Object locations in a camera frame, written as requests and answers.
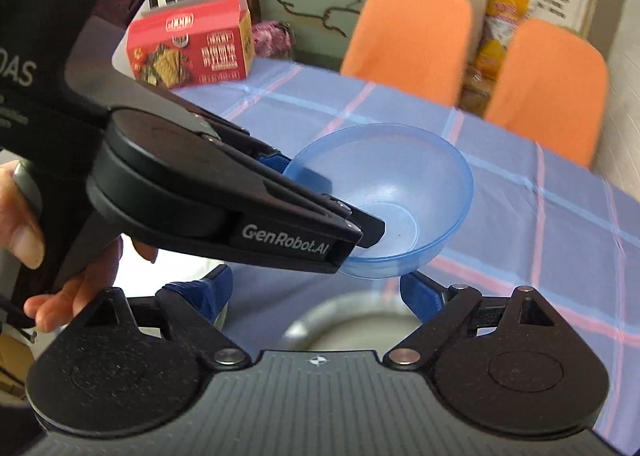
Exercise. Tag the blue plaid tablecloth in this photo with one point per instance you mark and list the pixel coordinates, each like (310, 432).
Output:
(536, 219)

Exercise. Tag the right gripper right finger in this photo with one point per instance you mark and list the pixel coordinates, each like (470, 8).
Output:
(507, 365)

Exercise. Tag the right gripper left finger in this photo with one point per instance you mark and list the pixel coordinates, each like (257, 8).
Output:
(123, 366)

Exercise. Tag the speckled rim white plate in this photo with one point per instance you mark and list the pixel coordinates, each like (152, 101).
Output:
(137, 277)

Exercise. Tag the blue plastic bowl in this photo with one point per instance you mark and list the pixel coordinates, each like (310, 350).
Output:
(413, 180)

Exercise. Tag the right orange chair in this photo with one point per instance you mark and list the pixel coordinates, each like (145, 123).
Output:
(551, 89)

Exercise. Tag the stainless steel bowl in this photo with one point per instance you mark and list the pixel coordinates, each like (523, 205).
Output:
(363, 320)

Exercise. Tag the left orange chair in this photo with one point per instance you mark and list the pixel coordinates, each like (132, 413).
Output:
(418, 47)

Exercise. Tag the yellow snack bag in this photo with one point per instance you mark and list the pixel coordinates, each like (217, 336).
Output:
(502, 17)

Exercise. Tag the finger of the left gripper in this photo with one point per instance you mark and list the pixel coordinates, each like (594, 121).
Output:
(241, 140)
(371, 227)

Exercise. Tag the red cracker box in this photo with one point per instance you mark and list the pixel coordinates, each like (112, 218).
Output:
(191, 43)

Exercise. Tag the person's left hand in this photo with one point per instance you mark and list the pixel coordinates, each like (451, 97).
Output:
(74, 235)

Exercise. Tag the orange chair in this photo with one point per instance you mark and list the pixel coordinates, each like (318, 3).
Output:
(551, 89)
(418, 47)

